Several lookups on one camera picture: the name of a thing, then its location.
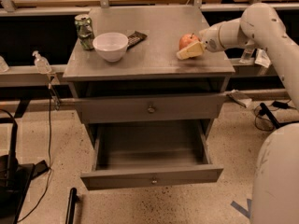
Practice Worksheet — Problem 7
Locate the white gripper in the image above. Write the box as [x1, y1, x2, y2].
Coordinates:
[177, 27, 222, 60]

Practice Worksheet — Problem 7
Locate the red apple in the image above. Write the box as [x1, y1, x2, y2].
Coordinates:
[178, 34, 199, 49]

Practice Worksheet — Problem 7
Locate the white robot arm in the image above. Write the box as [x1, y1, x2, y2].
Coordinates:
[177, 3, 299, 224]

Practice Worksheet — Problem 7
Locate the grey upper closed drawer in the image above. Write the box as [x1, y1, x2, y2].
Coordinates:
[75, 93, 225, 123]

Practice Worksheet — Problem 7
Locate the grey open lower drawer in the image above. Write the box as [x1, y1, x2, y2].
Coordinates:
[81, 120, 223, 190]

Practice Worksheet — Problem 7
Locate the clear water bottle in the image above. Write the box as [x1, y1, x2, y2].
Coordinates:
[239, 48, 254, 63]

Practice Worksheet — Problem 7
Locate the white wipes packet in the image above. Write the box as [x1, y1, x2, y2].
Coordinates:
[255, 49, 271, 68]

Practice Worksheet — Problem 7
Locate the white bowl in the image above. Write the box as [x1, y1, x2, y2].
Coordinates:
[93, 32, 128, 62]

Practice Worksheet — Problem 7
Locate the black chair leg right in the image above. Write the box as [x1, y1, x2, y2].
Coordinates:
[260, 103, 281, 129]

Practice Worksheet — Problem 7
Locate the green soda can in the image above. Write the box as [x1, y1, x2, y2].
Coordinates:
[75, 14, 94, 50]

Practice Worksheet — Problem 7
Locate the clear sanitizer pump bottle left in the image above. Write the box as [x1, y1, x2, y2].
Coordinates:
[33, 50, 52, 74]

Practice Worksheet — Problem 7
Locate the blue tape cross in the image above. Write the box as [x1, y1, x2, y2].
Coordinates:
[231, 199, 251, 218]

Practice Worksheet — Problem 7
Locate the black bar on floor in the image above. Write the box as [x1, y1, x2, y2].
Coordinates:
[65, 188, 79, 224]

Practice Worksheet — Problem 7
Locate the black stand base left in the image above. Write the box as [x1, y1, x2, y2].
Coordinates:
[0, 109, 50, 224]

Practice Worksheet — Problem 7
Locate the black cable on floor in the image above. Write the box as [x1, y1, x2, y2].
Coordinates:
[17, 83, 58, 224]

